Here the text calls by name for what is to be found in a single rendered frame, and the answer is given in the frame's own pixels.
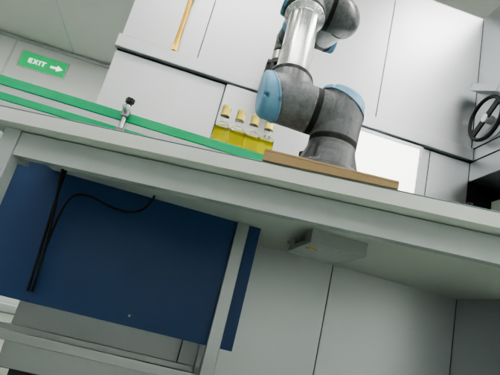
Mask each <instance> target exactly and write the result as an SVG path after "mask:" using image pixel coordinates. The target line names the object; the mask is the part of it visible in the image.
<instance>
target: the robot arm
mask: <svg viewBox="0 0 500 375"><path fill-rule="evenodd" d="M280 14H281V15H282V16H283V17H284V18H285V20H284V22H283V24H282V28H281V29H280V30H279V32H278V35H277V38H276V42H275V47H274V51H273V53H272V58H271V59H268V60H267V63H266V67H265V70H264V72H263V76H262V77H261V80H260V85H259V87H258V90H257V97H256V102H255V112H256V115H257V116H258V117H259V118H262V119H264V120H266V121H268V122H269V123H271V124H273V123H274V124H278V125H281V126H284V127H286V128H289V129H293V130H295V131H298V132H302V133H304V134H307V135H309V136H310V137H309V141H308V144H307V146H306V148H305V149H304V151H303V152H302V154H301V155H300V157H302V158H308V159H311V160H314V161H320V162H323V163H326V164H331V165H335V166H338V167H344V168H347V169H351V170H356V171H357V169H356V157H355V154H356V148H357V144H358V141H359V135H360V131H361V128H362V123H363V121H364V118H365V116H364V113H365V102H364V100H363V99H362V96H361V95H360V94H359V93H358V92H357V91H355V90H354V89H352V88H351V87H348V86H345V85H342V84H336V85H335V84H333V83H332V84H328V85H326V86H325V87H324V88H319V87H317V86H314V85H313V77H312V75H311V73H310V65H311V61H312V57H313V49H317V50H320V51H322V52H324V53H328V54H331V53H333V52H334V50H335V48H336V46H337V43H338V41H339V40H340V39H347V38H348V37H350V36H352V35H353V34H355V32H356V31H357V29H358V28H359V23H360V13H359V9H358V7H357V6H356V4H355V2H354V1H353V0H284V1H283V4H282V7H281V11H280Z"/></svg>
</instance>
